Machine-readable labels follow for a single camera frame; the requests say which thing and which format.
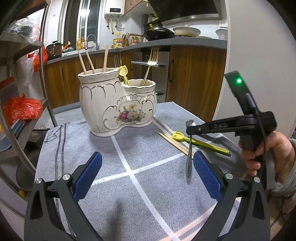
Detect silver spoon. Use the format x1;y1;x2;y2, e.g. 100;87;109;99
186;120;196;180

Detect wooden chopstick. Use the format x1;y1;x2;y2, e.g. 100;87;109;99
78;51;87;75
85;50;95;74
157;131;194;159
103;45;109;72
162;131;195;157

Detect yellow green silicone spatula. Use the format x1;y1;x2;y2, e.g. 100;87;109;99
171;131;231;156

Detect gold fork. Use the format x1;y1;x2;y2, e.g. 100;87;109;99
142;46;159;86

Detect silver fork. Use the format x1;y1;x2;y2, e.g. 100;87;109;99
114;54;122;68

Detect wooden kitchen cabinets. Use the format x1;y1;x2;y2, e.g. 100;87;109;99
44;46;226;121

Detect kitchen faucet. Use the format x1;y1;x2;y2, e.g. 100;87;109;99
85;34;99;51

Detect person's right hand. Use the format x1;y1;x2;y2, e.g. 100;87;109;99
238;131;296;183

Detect grey patterned table mat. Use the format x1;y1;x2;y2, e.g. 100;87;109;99
34;101;249;241

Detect white bowl on counter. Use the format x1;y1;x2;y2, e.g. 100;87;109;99
215;29;228;41

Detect white ceramic utensil holder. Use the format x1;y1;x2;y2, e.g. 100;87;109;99
78;68;157;137

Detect red plastic bag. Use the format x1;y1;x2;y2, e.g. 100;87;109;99
3;93;43;126

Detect metal storage shelf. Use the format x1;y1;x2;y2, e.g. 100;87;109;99
1;1;55;204

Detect stainless steel oven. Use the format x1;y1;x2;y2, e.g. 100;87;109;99
130;47;170;103

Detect white cooking pot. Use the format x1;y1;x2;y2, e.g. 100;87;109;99
173;25;201;38

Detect black wok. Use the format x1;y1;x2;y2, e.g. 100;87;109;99
144;24;175;41

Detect yellow silicone spatula in holder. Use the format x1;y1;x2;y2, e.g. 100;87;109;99
118;65;130;86

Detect black range hood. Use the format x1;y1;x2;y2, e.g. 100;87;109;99
148;0;222;24

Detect yellow oil bottle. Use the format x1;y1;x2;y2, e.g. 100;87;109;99
113;38;123;48

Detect white water heater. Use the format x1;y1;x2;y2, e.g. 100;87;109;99
105;0;125;16

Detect clear plastic bag on shelf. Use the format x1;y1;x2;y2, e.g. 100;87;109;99
5;17;40;43

